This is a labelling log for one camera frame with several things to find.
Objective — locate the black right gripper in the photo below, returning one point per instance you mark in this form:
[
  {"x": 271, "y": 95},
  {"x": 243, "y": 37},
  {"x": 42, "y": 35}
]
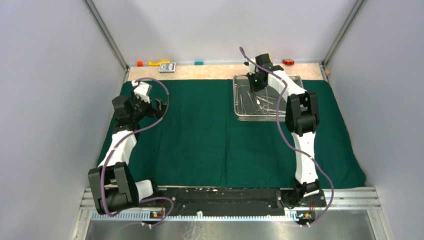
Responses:
[{"x": 254, "y": 88}]

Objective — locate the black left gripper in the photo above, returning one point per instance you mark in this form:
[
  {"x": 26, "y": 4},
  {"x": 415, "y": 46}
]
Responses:
[{"x": 152, "y": 112}]

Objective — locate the metal mesh instrument tray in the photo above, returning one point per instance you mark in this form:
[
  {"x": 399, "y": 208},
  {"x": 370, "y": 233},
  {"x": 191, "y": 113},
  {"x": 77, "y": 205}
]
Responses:
[{"x": 271, "y": 93}]

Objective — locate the dark green surgical drape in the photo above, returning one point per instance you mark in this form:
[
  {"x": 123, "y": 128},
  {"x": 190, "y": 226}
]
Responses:
[{"x": 200, "y": 142}]

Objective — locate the steel tweezers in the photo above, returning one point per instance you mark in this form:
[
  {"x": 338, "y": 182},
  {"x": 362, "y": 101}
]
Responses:
[{"x": 262, "y": 103}]

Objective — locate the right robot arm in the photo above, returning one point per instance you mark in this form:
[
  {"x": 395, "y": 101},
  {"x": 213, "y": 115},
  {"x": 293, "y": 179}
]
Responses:
[{"x": 301, "y": 117}]

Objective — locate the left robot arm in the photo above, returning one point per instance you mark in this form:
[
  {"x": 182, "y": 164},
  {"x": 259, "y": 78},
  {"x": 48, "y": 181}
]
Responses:
[{"x": 112, "y": 184}]

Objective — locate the surgical scissors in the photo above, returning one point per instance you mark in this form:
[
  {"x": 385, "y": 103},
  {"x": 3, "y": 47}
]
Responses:
[{"x": 273, "y": 110}]

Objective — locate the red toy block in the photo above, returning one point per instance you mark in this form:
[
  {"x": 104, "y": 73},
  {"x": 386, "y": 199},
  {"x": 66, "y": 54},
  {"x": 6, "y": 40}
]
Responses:
[{"x": 288, "y": 62}]

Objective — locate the playing card box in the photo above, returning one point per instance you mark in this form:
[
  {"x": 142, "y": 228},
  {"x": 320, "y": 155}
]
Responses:
[{"x": 167, "y": 67}]

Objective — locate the yellow toy piece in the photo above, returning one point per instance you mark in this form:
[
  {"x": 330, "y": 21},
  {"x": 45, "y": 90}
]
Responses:
[{"x": 158, "y": 63}]

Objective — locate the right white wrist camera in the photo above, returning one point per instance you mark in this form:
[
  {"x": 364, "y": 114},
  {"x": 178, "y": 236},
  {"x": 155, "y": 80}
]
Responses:
[{"x": 251, "y": 64}]

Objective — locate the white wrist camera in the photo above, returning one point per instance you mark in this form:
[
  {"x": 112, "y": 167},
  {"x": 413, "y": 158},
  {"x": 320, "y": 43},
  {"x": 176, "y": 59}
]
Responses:
[
  {"x": 251, "y": 64},
  {"x": 141, "y": 91}
]

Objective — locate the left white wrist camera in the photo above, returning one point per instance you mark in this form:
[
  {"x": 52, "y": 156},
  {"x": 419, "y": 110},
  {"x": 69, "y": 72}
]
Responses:
[{"x": 141, "y": 91}]

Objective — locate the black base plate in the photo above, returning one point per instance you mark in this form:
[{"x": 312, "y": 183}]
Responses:
[{"x": 230, "y": 202}]

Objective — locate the aluminium frame rail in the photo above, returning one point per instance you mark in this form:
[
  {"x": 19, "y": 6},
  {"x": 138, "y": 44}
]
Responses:
[{"x": 350, "y": 198}]

